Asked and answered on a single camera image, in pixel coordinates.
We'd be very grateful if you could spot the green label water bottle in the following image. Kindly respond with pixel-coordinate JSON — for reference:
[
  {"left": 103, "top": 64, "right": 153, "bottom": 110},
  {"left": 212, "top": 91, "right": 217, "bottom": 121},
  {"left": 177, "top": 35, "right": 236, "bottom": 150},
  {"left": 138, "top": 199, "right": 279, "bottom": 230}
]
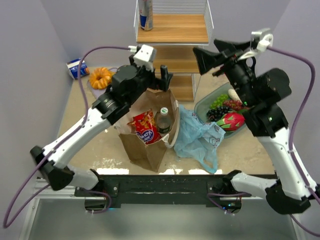
[{"left": 155, "top": 107, "right": 172, "bottom": 137}]

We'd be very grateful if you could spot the red candy bag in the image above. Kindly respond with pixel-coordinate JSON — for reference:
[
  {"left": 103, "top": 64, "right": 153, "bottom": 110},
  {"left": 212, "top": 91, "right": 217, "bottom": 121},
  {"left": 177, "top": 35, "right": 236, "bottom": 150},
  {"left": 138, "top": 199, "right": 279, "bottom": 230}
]
[{"left": 127, "top": 108, "right": 161, "bottom": 145}]

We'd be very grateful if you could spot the red dragon fruit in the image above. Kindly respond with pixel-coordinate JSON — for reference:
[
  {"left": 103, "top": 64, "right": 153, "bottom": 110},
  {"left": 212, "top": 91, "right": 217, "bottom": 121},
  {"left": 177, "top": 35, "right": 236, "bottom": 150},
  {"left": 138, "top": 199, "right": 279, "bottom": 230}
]
[{"left": 216, "top": 112, "right": 245, "bottom": 132}]

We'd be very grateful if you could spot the light blue plastic bag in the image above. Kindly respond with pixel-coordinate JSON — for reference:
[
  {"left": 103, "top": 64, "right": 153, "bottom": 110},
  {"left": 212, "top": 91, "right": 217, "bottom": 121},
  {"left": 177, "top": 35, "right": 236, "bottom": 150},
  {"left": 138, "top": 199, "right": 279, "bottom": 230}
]
[{"left": 174, "top": 105, "right": 226, "bottom": 174}]

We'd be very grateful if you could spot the red bull can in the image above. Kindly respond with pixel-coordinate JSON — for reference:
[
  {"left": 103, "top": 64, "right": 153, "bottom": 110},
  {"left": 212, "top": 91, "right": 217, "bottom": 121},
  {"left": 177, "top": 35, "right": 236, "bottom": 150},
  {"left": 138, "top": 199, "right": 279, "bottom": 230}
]
[{"left": 138, "top": 0, "right": 153, "bottom": 31}]

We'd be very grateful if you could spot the brown paper grocery bag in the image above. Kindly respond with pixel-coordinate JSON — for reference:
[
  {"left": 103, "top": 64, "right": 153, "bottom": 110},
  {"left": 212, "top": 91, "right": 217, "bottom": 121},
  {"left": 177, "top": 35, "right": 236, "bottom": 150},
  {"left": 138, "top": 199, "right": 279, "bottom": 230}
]
[{"left": 114, "top": 90, "right": 180, "bottom": 172}]

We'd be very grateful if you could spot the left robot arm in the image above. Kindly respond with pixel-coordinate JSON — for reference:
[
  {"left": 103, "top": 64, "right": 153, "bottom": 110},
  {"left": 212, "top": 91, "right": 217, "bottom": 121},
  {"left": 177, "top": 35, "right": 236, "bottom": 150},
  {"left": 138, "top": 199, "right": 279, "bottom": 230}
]
[{"left": 30, "top": 56, "right": 173, "bottom": 191}]

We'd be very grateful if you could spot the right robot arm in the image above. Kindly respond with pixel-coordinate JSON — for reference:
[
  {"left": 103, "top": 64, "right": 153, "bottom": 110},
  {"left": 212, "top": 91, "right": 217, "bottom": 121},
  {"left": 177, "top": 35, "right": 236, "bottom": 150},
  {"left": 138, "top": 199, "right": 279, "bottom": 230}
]
[{"left": 192, "top": 39, "right": 320, "bottom": 215}]

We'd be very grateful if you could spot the white radish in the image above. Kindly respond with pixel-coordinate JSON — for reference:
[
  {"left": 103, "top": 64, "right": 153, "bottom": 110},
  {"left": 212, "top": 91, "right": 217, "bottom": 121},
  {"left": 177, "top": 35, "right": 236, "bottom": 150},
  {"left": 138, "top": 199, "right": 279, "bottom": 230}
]
[{"left": 227, "top": 89, "right": 239, "bottom": 101}]

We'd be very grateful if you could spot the red grape bunch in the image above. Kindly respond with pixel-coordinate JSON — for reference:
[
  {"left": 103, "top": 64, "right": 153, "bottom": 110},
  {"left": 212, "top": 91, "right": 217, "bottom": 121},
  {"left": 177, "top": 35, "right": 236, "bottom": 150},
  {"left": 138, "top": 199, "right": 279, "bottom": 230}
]
[{"left": 222, "top": 99, "right": 244, "bottom": 112}]

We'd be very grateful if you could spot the green grape bunch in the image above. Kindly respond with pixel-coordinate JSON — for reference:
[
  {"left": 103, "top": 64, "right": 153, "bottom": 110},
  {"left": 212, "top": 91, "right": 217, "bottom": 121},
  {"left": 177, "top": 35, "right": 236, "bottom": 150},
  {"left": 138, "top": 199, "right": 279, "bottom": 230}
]
[{"left": 210, "top": 94, "right": 229, "bottom": 109}]

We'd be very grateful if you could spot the glazed bundt cake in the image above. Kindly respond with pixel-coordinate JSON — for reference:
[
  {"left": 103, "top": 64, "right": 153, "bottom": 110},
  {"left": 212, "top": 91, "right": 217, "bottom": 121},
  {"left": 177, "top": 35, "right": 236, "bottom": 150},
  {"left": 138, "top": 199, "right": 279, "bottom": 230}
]
[{"left": 89, "top": 67, "right": 113, "bottom": 90}]

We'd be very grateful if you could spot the black grape bunch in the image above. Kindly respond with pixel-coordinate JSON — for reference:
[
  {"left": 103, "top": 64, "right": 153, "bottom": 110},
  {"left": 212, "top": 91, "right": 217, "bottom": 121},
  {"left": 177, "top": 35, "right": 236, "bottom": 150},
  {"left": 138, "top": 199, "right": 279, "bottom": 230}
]
[{"left": 206, "top": 106, "right": 232, "bottom": 122}]

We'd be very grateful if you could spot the lavender cutting board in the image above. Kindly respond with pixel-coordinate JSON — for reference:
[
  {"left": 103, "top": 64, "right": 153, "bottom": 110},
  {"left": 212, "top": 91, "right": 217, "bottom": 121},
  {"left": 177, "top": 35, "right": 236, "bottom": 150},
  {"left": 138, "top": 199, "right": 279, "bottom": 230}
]
[{"left": 86, "top": 67, "right": 118, "bottom": 101}]

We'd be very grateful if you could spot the blue white milk carton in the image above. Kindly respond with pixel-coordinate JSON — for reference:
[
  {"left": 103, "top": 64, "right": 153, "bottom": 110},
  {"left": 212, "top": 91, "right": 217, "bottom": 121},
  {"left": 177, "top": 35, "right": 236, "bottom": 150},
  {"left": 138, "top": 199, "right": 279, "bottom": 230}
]
[{"left": 66, "top": 58, "right": 90, "bottom": 80}]

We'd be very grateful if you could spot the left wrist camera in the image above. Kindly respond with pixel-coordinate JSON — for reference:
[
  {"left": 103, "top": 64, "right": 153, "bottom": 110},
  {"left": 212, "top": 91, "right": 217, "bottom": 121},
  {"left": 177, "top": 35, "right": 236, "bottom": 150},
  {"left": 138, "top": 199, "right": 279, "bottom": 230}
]
[{"left": 128, "top": 44, "right": 157, "bottom": 72}]

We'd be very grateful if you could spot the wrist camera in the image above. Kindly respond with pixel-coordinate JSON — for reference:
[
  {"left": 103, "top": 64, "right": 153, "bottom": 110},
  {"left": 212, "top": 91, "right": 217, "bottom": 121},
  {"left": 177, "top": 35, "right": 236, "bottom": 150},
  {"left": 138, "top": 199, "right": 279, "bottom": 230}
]
[
  {"left": 250, "top": 28, "right": 274, "bottom": 52},
  {"left": 128, "top": 44, "right": 157, "bottom": 72}
]

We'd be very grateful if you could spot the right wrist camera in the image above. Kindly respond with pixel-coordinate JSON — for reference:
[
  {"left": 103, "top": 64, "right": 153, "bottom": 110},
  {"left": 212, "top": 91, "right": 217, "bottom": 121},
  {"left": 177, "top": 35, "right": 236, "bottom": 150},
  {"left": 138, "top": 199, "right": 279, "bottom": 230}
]
[{"left": 250, "top": 28, "right": 274, "bottom": 52}]

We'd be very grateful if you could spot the white wire wooden shelf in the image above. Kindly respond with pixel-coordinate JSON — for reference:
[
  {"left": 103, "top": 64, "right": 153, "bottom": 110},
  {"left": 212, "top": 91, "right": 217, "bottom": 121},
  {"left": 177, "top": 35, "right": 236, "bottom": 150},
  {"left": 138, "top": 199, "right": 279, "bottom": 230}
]
[{"left": 133, "top": 0, "right": 214, "bottom": 102}]

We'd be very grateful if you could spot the black base frame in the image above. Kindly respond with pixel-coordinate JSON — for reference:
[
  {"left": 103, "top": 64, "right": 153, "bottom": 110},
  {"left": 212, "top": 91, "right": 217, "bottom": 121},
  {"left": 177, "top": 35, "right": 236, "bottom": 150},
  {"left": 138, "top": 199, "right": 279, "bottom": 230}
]
[{"left": 74, "top": 174, "right": 255, "bottom": 214}]

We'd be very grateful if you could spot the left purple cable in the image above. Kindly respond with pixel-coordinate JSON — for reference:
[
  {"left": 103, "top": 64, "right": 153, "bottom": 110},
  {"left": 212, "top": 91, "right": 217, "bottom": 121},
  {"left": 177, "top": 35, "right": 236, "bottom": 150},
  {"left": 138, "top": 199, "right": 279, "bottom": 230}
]
[{"left": 2, "top": 45, "right": 137, "bottom": 229}]

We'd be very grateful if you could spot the purple cable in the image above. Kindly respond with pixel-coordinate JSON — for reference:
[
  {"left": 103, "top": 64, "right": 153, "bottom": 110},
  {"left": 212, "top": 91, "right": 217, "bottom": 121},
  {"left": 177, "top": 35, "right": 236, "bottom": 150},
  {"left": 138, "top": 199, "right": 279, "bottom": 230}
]
[
  {"left": 2, "top": 45, "right": 137, "bottom": 229},
  {"left": 207, "top": 46, "right": 320, "bottom": 237}
]

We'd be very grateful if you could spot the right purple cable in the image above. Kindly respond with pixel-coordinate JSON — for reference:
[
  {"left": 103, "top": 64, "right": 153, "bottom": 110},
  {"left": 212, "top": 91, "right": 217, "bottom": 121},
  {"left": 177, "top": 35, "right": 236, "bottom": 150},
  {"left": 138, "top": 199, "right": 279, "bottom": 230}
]
[{"left": 207, "top": 46, "right": 320, "bottom": 237}]

